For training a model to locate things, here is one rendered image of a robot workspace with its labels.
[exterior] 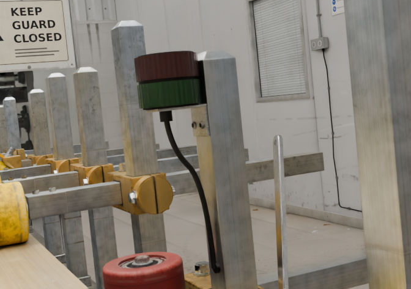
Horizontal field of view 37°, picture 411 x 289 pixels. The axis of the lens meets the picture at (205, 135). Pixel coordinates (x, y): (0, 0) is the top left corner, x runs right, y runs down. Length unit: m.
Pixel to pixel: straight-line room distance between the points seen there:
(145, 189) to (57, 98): 0.55
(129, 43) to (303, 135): 4.50
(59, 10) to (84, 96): 1.87
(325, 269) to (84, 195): 0.33
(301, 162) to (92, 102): 0.36
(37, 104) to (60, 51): 1.35
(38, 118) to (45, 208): 0.73
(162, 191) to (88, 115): 0.30
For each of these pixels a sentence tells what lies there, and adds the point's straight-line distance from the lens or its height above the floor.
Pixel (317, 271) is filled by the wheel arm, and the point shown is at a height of 0.86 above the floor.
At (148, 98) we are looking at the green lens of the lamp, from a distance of 0.57.
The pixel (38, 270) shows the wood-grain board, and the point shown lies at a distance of 0.69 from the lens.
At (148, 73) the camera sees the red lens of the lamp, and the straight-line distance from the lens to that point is 0.57.
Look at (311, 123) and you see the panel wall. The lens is 5.15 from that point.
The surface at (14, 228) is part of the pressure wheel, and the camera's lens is 0.82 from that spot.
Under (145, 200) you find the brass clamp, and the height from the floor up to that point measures 0.94.
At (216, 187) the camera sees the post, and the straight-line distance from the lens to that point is 0.59.
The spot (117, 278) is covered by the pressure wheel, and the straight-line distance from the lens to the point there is 0.61.
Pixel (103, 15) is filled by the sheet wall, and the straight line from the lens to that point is 9.67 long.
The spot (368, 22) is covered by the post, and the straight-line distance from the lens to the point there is 0.39.
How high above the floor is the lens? 1.06
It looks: 3 degrees down
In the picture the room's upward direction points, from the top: 6 degrees counter-clockwise
